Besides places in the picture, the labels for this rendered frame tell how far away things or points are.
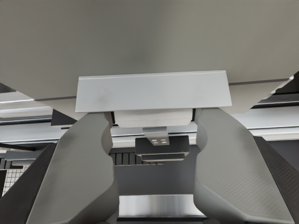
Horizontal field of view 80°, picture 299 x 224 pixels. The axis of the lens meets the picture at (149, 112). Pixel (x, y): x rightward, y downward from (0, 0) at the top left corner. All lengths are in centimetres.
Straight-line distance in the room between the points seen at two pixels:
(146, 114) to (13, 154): 43
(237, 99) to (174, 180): 57
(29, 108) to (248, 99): 27
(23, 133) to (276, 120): 66
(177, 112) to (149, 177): 56
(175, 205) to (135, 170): 52
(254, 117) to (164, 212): 35
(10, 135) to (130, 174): 40
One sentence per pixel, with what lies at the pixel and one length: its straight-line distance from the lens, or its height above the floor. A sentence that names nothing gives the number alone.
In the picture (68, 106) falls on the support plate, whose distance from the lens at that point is 17.
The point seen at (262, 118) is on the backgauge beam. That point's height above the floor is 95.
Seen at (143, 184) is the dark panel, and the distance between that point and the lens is 72.
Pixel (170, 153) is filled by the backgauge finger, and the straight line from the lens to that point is 40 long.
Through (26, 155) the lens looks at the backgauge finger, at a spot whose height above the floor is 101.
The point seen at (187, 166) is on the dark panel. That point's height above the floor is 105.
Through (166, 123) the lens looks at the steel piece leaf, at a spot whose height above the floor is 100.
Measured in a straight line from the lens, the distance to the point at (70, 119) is 24.
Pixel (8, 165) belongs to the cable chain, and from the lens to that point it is 81.
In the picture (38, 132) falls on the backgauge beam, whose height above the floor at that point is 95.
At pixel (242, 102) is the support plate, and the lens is 18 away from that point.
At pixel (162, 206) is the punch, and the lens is 21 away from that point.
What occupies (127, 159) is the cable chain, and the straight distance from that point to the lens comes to 60.
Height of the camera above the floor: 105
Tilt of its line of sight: 18 degrees down
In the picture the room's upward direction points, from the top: 178 degrees clockwise
